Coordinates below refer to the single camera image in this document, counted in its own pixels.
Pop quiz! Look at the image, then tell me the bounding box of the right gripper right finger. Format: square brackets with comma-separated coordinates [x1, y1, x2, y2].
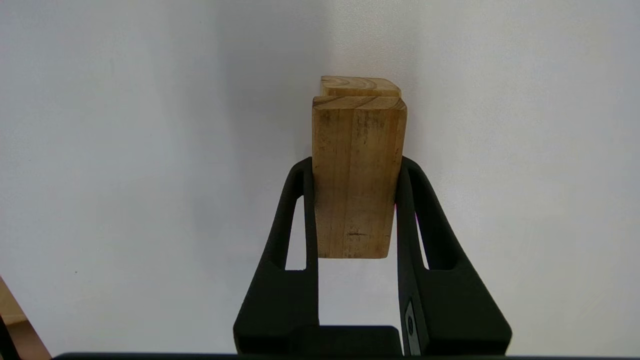
[394, 156, 513, 357]

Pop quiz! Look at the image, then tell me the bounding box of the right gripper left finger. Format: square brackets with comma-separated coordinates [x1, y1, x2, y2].
[233, 156, 320, 356]

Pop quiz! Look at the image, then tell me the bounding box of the rectangular wooden block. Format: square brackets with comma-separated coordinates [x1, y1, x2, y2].
[311, 95, 408, 260]

